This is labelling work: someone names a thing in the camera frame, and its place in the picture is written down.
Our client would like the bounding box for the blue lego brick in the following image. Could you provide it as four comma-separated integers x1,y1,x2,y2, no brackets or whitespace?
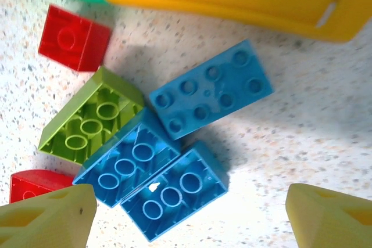
148,39,275,141
72,107,183,209
120,140,229,242

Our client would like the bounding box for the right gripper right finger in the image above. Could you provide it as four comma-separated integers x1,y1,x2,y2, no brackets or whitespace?
285,183,372,248

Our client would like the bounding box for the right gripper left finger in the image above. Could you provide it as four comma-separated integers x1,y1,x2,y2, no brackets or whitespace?
0,184,97,248

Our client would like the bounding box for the green lego brick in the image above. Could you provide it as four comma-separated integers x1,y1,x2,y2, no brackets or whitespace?
37,66,145,164

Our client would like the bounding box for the small red lego brick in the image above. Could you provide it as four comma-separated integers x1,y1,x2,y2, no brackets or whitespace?
38,4,113,72

